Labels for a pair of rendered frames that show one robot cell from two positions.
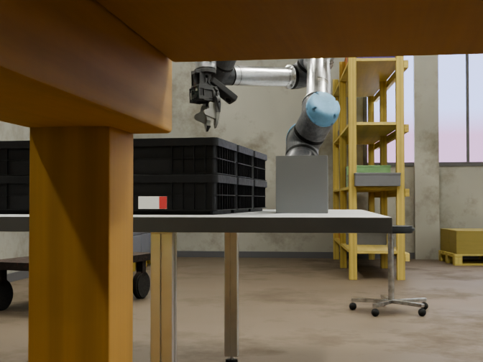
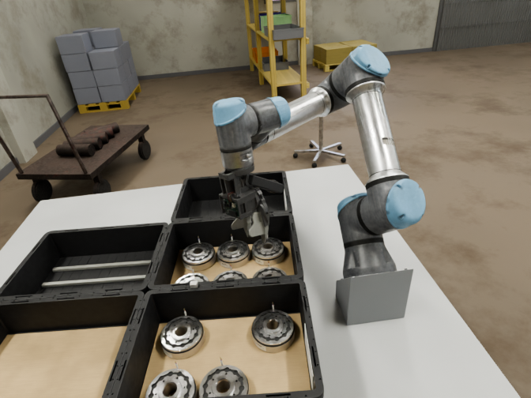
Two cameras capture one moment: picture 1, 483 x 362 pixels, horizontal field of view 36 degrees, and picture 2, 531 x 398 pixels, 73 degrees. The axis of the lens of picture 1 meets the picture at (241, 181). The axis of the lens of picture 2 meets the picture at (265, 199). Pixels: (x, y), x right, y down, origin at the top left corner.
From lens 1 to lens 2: 2.04 m
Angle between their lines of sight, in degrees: 34
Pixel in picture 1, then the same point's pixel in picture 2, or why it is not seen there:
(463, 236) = (330, 53)
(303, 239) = (230, 58)
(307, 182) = (386, 295)
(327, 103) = (413, 200)
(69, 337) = not seen: outside the picture
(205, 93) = (246, 206)
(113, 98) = not seen: outside the picture
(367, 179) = (281, 35)
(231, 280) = not seen: hidden behind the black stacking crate
